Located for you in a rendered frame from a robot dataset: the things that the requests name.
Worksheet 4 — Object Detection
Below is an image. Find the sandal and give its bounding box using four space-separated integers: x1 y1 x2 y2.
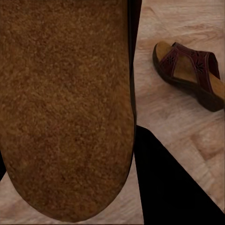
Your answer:
0 0 142 223
152 41 225 112

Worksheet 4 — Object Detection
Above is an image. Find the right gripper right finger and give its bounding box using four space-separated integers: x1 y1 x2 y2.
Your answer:
134 125 225 225

